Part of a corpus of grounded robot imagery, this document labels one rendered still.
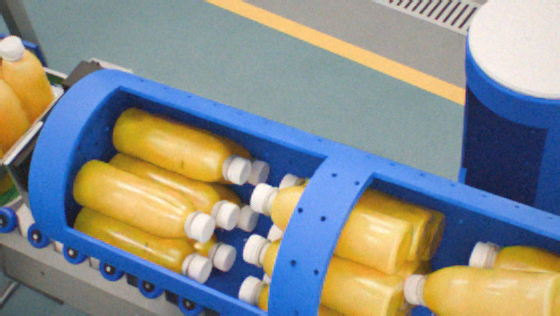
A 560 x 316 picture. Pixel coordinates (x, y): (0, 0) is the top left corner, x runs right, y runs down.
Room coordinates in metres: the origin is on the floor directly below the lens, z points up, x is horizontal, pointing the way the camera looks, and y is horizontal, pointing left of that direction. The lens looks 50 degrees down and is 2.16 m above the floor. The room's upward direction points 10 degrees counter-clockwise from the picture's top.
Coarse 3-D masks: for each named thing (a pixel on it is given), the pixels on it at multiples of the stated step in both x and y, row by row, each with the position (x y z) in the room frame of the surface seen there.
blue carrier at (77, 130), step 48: (96, 96) 0.95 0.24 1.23; (144, 96) 0.94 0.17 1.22; (192, 96) 0.95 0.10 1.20; (48, 144) 0.89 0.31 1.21; (96, 144) 0.97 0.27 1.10; (288, 144) 0.80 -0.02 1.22; (336, 144) 0.81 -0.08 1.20; (48, 192) 0.84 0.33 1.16; (240, 192) 0.92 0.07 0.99; (336, 192) 0.70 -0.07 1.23; (432, 192) 0.68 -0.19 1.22; (480, 192) 0.69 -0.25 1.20; (96, 240) 0.79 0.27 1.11; (240, 240) 0.85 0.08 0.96; (288, 240) 0.66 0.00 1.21; (336, 240) 0.64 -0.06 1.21; (480, 240) 0.71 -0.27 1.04; (528, 240) 0.68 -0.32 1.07; (192, 288) 0.68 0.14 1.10; (288, 288) 0.61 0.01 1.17
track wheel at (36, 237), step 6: (30, 228) 0.93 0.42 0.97; (36, 228) 0.93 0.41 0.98; (30, 234) 0.93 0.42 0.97; (36, 234) 0.92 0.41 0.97; (42, 234) 0.92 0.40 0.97; (30, 240) 0.92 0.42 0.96; (36, 240) 0.92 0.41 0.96; (42, 240) 0.91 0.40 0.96; (48, 240) 0.91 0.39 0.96; (36, 246) 0.91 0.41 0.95; (42, 246) 0.91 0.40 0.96
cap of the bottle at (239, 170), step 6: (234, 162) 0.86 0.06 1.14; (240, 162) 0.86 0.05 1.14; (246, 162) 0.86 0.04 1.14; (234, 168) 0.85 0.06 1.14; (240, 168) 0.85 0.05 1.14; (246, 168) 0.85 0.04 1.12; (228, 174) 0.85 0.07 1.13; (234, 174) 0.84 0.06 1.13; (240, 174) 0.84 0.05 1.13; (246, 174) 0.85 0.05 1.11; (234, 180) 0.84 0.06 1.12; (240, 180) 0.84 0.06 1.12
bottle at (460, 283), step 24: (432, 288) 0.60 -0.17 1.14; (456, 288) 0.58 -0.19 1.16; (480, 288) 0.56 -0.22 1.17; (504, 288) 0.55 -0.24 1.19; (528, 288) 0.53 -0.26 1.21; (552, 288) 0.52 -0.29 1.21; (432, 312) 0.58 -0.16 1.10; (456, 312) 0.56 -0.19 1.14; (480, 312) 0.54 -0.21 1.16; (504, 312) 0.52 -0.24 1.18; (528, 312) 0.51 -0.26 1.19; (552, 312) 0.50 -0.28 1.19
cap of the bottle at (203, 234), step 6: (198, 216) 0.78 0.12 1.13; (204, 216) 0.78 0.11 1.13; (210, 216) 0.78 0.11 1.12; (198, 222) 0.77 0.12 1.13; (204, 222) 0.77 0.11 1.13; (210, 222) 0.77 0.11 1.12; (192, 228) 0.77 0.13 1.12; (198, 228) 0.76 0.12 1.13; (204, 228) 0.76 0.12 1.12; (210, 228) 0.77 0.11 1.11; (192, 234) 0.76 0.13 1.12; (198, 234) 0.76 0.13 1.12; (204, 234) 0.76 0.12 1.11; (210, 234) 0.77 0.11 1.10; (198, 240) 0.76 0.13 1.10; (204, 240) 0.76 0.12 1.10
